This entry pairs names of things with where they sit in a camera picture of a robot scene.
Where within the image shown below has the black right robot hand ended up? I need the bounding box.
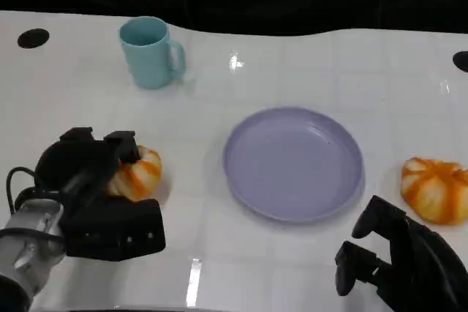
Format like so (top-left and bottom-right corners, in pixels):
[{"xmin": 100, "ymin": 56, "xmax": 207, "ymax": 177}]
[{"xmin": 334, "ymin": 194, "xmax": 468, "ymax": 312}]

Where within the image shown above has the pale green mug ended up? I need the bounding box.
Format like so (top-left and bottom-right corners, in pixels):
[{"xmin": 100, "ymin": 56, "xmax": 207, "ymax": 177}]
[{"xmin": 118, "ymin": 15, "xmax": 186, "ymax": 90}]

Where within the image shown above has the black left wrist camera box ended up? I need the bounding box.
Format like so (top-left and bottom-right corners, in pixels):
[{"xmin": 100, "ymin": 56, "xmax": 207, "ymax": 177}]
[{"xmin": 60, "ymin": 197, "xmax": 167, "ymax": 262}]

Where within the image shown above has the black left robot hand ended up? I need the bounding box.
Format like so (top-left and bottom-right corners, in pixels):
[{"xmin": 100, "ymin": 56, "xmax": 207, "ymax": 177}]
[{"xmin": 34, "ymin": 127, "xmax": 142, "ymax": 215}]

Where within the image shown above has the lilac plate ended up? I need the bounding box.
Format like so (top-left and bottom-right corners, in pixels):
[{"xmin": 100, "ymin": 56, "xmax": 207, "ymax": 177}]
[{"xmin": 222, "ymin": 106, "xmax": 365, "ymax": 223}]

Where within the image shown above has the black cable across forearm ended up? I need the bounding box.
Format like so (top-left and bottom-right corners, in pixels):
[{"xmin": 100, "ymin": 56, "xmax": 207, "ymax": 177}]
[{"xmin": 0, "ymin": 227, "xmax": 67, "ymax": 246}]

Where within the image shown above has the black looping arm cable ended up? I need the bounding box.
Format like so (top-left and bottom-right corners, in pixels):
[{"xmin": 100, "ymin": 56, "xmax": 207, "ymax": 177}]
[{"xmin": 6, "ymin": 166, "xmax": 47, "ymax": 218}]

